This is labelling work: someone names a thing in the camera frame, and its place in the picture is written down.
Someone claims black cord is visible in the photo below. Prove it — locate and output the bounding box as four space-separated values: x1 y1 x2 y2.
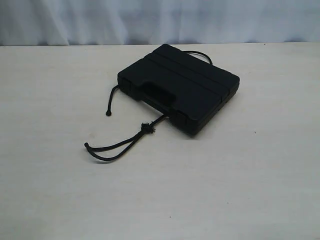
84 51 213 160

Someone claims black plastic carrying case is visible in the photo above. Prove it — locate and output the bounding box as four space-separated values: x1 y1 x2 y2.
117 44 240 136

